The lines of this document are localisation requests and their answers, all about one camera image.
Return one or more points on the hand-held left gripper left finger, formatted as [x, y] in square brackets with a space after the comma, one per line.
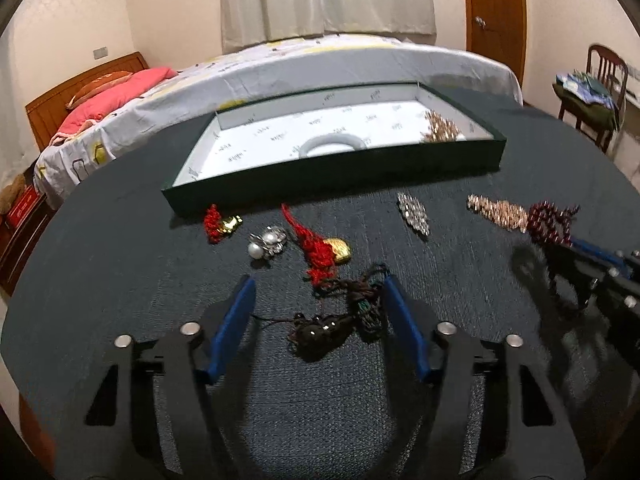
[232, 325]

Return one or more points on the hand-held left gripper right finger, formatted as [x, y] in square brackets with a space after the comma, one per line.
[400, 320]

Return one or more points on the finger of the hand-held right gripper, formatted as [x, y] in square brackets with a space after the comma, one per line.
[597, 254]
[620, 300]

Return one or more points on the small red knot charm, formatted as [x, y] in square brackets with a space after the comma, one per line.
[214, 220]

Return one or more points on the large red knot charm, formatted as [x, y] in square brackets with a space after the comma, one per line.
[317, 250]

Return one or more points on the dark green tray box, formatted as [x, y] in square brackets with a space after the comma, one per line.
[240, 185]

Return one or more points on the pearl silver brooch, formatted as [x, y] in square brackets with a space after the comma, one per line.
[270, 240]

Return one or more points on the crystal rhinestone brooch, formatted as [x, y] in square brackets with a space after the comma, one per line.
[412, 212]

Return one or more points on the dark green tablecloth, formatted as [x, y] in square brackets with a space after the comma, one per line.
[125, 270]

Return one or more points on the folded clothes pile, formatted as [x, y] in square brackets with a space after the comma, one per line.
[585, 87]

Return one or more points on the white bangle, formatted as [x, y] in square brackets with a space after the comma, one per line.
[306, 146]

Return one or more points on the wooden chair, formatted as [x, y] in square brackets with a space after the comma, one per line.
[602, 60]

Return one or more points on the wooden nightstand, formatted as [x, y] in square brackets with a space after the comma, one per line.
[25, 240]

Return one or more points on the brown stuffed toy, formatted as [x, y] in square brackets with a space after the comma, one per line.
[11, 195]

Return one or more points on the pink blanket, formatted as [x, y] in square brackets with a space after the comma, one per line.
[110, 95]

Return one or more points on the bed with patterned sheet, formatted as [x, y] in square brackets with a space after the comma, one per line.
[300, 65]

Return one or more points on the wooden door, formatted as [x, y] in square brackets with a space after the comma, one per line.
[495, 0]

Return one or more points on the orange pillow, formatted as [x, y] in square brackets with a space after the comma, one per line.
[100, 85]

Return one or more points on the wooden headboard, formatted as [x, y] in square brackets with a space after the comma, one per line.
[50, 110]

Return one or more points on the wall switch plate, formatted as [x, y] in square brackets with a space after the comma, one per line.
[101, 52]

